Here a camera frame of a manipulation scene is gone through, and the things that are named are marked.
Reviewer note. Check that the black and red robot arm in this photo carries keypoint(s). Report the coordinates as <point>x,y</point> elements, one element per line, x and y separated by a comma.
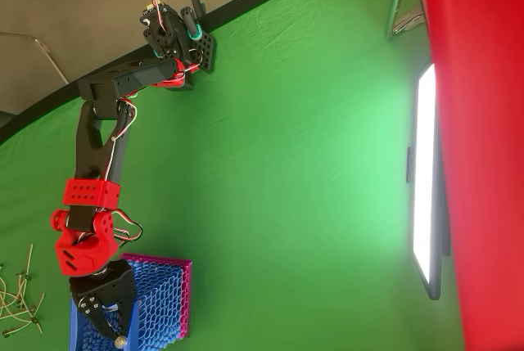
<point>98,150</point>

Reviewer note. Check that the blue and pink lattice basket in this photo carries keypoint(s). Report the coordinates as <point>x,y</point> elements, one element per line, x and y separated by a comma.
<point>163,302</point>

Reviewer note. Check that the green cloth with black border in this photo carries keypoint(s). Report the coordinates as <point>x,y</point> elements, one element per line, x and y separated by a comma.
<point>266,163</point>

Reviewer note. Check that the white light panel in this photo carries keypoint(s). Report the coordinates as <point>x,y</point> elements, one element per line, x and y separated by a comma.
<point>423,171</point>

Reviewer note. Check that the red cloth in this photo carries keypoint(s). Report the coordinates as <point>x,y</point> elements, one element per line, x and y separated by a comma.
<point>483,142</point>

